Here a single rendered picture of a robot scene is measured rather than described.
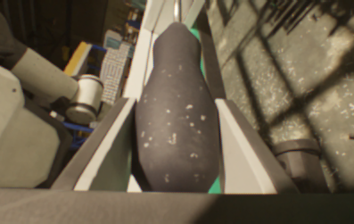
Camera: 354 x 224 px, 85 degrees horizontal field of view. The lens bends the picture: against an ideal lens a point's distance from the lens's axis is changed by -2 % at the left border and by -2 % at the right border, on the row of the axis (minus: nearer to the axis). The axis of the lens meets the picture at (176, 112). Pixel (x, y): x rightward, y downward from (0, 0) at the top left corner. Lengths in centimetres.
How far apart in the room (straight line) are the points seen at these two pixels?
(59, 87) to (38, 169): 23
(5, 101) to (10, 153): 9
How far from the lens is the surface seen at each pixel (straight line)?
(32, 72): 57
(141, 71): 28
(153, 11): 36
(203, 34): 34
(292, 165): 96
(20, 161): 43
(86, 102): 58
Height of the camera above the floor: 95
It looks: 18 degrees down
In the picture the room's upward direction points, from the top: 74 degrees counter-clockwise
